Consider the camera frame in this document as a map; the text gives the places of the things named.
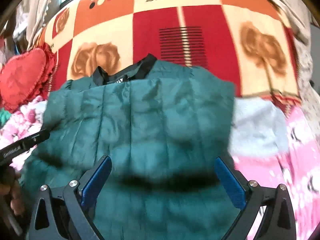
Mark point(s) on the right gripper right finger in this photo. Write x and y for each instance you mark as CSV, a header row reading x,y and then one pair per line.
x,y
278,221

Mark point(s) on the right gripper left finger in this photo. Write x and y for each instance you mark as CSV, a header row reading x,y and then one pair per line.
x,y
62,212

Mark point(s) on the green puffer jacket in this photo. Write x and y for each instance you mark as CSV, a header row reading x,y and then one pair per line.
x,y
163,134

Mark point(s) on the person's left hand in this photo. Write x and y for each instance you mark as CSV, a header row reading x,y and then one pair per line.
x,y
10,187

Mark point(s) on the small green cloth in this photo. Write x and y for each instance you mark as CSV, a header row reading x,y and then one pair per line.
x,y
4,117

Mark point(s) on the pink penguin bed sheet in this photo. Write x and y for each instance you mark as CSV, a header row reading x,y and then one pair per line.
x,y
298,167

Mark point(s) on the red heart-shaped pillow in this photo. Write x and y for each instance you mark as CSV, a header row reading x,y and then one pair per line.
x,y
24,77

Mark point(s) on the grey folded sweater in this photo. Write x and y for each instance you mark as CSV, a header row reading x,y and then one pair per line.
x,y
258,129

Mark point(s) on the red orange checkered blanket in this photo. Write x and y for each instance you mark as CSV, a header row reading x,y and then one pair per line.
x,y
246,42

